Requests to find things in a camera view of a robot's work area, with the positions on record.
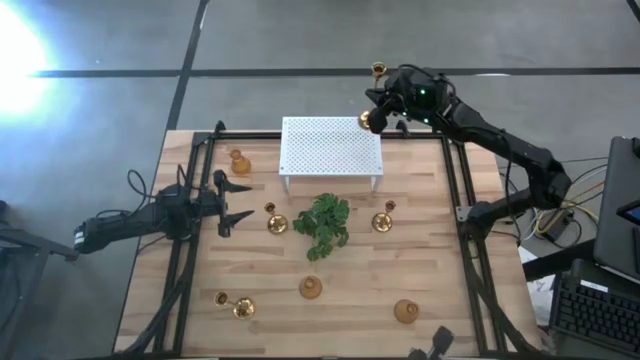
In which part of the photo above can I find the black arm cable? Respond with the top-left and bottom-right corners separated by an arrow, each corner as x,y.
502,134 -> 524,241
126,168 -> 166,211

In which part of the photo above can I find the white crumpled paper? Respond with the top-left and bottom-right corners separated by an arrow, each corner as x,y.
517,247 -> 556,326

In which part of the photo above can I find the white perforated metal shelf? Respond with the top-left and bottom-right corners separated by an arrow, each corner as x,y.
278,116 -> 385,194

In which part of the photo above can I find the black aluminium table frame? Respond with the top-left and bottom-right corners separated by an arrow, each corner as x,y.
119,119 -> 544,359

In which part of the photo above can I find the tall brass candlestick holder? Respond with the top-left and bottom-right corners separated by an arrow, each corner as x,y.
213,291 -> 257,321
356,60 -> 389,131

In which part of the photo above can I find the green artificial potted plant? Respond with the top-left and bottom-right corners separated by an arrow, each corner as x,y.
292,193 -> 351,263

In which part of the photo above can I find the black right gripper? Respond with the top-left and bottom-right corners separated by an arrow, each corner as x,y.
364,67 -> 454,136

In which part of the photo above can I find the short brass candlestick holder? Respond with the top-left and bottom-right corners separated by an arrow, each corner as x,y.
370,199 -> 398,234
263,201 -> 290,236

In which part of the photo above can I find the black computer keyboard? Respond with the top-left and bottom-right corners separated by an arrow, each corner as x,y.
548,272 -> 640,359

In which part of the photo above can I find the black side stand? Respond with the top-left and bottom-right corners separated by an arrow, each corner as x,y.
0,199 -> 79,360

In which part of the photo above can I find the dark grey laptop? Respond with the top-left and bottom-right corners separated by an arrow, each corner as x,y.
592,135 -> 640,286

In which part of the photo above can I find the yellow cable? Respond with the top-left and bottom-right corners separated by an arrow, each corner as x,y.
532,179 -> 609,236

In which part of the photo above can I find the amber ribbed glass candle holder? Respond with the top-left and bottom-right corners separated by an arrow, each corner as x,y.
392,298 -> 422,325
228,148 -> 253,176
298,274 -> 324,301

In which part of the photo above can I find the black power adapter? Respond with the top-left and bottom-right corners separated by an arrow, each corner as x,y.
542,209 -> 576,244

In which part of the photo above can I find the black clamp mount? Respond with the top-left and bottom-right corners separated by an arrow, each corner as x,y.
407,325 -> 455,360

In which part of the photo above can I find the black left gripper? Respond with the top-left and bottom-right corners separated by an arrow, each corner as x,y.
194,169 -> 256,240

